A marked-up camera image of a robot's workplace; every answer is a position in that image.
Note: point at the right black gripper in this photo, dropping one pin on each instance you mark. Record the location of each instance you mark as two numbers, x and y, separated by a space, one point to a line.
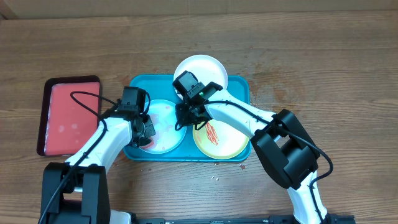
184 115

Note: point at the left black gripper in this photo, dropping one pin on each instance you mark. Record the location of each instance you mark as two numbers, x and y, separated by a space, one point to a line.
150 129

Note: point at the light blue plate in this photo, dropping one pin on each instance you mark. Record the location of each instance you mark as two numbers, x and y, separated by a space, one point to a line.
162 114

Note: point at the white plate with red stain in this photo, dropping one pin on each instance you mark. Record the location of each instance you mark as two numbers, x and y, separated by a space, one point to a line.
206 69

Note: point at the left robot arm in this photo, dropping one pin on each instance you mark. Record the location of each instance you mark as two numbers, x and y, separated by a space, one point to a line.
76 191

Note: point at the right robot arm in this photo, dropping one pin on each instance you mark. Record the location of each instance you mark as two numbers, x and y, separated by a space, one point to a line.
284 148

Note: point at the teal plastic serving tray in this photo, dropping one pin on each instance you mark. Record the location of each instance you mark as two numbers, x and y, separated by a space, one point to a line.
160 88

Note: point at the dark red tray with water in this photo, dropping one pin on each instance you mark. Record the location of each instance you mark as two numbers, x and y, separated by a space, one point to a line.
65 126

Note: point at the yellow-green plate with red stain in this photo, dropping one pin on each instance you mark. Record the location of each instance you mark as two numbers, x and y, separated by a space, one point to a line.
219 140

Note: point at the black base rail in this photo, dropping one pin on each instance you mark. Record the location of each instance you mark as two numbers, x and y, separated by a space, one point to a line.
273 219

